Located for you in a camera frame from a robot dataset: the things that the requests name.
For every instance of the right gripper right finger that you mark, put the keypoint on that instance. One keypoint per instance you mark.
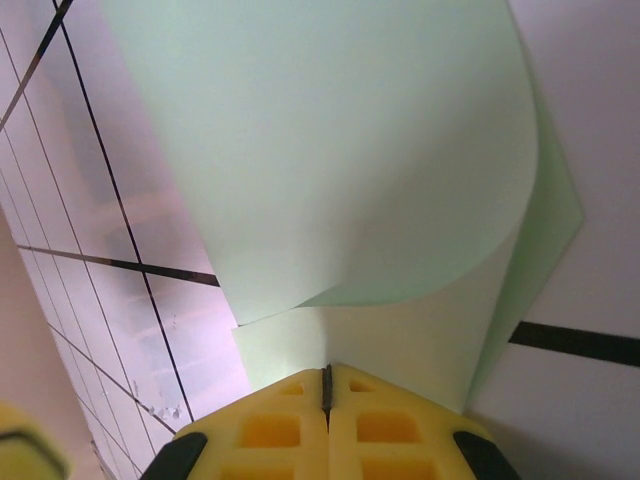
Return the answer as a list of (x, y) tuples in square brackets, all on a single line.
[(390, 435)]

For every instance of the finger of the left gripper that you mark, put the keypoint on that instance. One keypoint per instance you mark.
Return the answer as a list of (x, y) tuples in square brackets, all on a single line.
[(25, 445)]

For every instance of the light green paper sheet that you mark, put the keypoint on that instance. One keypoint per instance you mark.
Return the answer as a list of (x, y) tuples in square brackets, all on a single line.
[(325, 150)]

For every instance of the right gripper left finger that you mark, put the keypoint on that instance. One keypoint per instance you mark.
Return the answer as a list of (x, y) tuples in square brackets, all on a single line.
[(270, 435)]

